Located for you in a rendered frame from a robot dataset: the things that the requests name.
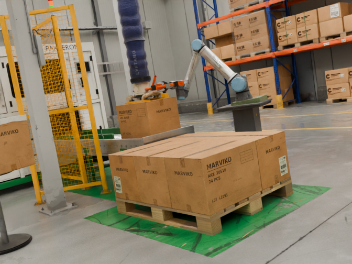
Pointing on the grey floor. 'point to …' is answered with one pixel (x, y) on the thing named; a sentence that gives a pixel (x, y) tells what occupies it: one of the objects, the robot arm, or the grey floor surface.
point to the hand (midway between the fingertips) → (157, 87)
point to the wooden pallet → (205, 223)
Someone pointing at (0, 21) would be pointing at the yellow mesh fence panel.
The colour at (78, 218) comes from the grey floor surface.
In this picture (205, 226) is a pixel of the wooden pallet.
